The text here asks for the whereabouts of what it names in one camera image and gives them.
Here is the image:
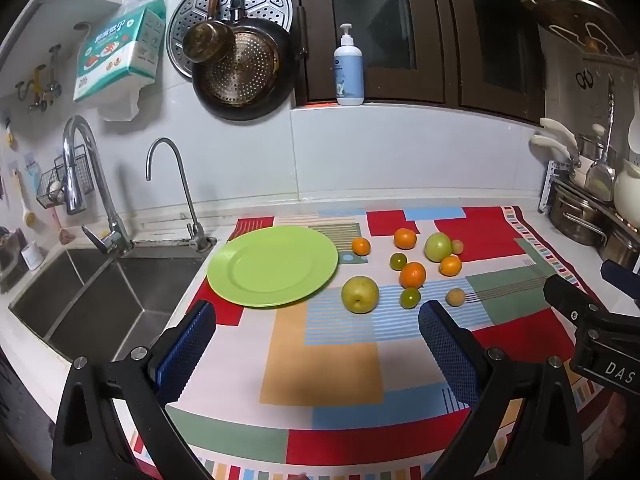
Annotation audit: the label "steel ladle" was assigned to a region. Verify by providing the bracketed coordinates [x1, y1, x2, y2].
[585, 75, 617, 201]

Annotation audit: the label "green plate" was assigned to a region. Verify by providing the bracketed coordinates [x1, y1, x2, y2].
[206, 225, 340, 309]

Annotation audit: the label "pale green round fruit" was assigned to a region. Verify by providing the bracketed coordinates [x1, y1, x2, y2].
[424, 232, 454, 263]

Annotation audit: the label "large chrome faucet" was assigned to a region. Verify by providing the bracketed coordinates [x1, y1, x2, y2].
[62, 115, 134, 256]

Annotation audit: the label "stainless steel sink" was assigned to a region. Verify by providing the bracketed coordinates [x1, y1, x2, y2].
[7, 245, 211, 363]

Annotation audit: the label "hanging wall brush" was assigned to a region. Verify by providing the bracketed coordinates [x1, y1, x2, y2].
[12, 170, 37, 228]

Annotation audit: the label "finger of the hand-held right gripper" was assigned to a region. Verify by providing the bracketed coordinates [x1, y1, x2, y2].
[543, 274, 613, 331]
[600, 259, 640, 307]

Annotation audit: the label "stainless steel pot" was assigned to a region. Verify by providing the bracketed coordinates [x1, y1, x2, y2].
[547, 180, 608, 247]

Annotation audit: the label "wall pipe valves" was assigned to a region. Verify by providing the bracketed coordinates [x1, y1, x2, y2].
[15, 45, 63, 113]

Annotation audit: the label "slim gooseneck faucet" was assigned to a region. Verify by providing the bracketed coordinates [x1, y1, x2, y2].
[146, 137, 217, 253]

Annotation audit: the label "yellow-green apple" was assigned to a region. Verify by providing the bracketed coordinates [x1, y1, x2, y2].
[341, 275, 380, 315]

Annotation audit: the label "black frying pan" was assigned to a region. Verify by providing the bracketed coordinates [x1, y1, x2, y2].
[192, 0, 296, 122]

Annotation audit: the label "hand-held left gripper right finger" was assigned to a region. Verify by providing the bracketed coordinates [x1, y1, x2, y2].
[418, 300, 596, 480]

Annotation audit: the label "small steel pot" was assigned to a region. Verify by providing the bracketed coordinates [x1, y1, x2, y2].
[597, 225, 640, 268]

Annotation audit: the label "dark wooden window frame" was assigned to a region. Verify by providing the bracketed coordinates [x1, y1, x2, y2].
[285, 0, 546, 123]

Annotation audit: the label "white-handled knives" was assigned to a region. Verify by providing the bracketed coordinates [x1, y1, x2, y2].
[530, 117, 581, 171]

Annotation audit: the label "white plastic bag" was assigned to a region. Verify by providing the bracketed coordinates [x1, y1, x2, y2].
[97, 77, 151, 122]

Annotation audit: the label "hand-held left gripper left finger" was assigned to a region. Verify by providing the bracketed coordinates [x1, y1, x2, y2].
[51, 300, 217, 480]

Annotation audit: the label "perforated steel steamer plate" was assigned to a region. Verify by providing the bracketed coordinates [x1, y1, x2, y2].
[166, 0, 293, 80]

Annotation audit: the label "small brass pot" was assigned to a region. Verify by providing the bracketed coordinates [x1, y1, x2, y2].
[182, 0, 236, 64]

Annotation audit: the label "white soap pump bottle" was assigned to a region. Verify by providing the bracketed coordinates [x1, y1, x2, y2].
[333, 23, 365, 106]

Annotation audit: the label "colourful patchwork table mat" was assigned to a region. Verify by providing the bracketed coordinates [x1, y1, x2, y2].
[127, 205, 626, 480]

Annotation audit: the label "black wire basket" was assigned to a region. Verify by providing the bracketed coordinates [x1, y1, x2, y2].
[36, 142, 98, 209]

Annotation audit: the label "paper towel pack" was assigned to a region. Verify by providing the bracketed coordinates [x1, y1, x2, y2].
[73, 0, 167, 103]

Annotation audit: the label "white jug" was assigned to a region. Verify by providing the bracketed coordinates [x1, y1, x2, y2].
[613, 160, 640, 228]

